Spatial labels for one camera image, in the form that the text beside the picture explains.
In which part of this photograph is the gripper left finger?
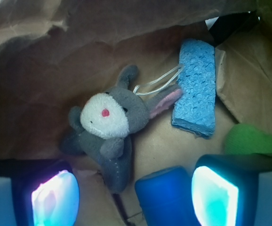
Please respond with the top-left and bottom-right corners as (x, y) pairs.
(12, 162), (80, 226)

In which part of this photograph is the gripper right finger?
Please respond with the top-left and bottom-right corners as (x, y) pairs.
(192, 154), (261, 226)

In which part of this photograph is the gray plush donkey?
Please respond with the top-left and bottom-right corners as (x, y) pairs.
(59, 65), (183, 194)

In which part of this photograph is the green plush toy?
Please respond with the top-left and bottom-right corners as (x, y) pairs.
(224, 123), (272, 154)

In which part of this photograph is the blue plastic bottle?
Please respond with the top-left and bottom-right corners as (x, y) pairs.
(135, 166), (199, 226)

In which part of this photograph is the light blue sponge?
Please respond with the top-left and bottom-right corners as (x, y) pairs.
(172, 39), (216, 139)

